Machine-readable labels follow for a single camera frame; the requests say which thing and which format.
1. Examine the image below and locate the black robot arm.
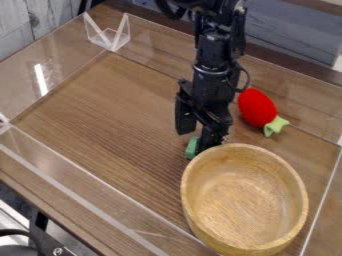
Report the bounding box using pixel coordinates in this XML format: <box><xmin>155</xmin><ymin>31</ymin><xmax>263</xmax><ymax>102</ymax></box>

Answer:
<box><xmin>155</xmin><ymin>0</ymin><xmax>247</xmax><ymax>158</ymax></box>

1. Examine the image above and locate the black cable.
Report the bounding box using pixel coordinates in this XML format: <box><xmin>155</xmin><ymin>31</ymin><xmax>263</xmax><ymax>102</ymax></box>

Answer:
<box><xmin>0</xmin><ymin>228</ymin><xmax>35</xmax><ymax>243</ymax></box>

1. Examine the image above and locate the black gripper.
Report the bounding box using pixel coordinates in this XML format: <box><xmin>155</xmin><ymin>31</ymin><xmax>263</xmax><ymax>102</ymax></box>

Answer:
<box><xmin>175</xmin><ymin>65</ymin><xmax>243</xmax><ymax>153</ymax></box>

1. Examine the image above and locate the light wooden bowl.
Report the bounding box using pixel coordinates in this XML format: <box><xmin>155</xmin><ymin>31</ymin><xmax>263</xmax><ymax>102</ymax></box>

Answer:
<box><xmin>180</xmin><ymin>143</ymin><xmax>308</xmax><ymax>256</ymax></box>

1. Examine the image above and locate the red plush strawberry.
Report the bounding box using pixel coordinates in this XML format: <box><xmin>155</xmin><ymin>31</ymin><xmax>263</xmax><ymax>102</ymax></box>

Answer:
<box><xmin>238</xmin><ymin>88</ymin><xmax>290</xmax><ymax>137</ymax></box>

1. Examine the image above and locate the clear acrylic corner bracket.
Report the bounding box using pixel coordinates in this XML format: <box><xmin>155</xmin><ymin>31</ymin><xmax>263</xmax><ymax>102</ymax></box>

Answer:
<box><xmin>83</xmin><ymin>13</ymin><xmax>131</xmax><ymax>52</ymax></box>

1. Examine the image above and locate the clear acrylic tray wall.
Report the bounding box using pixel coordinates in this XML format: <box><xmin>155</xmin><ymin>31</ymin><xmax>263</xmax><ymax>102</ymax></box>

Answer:
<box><xmin>0</xmin><ymin>114</ymin><xmax>215</xmax><ymax>256</ymax></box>

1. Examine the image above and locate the black metal table leg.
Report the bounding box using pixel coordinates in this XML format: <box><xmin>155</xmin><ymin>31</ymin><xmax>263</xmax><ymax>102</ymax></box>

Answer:
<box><xmin>29</xmin><ymin>211</ymin><xmax>76</xmax><ymax>256</ymax></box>

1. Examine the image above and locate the green foam block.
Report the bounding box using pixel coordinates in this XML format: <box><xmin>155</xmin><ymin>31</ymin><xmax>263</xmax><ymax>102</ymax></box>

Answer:
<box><xmin>186</xmin><ymin>136</ymin><xmax>199</xmax><ymax>160</ymax></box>

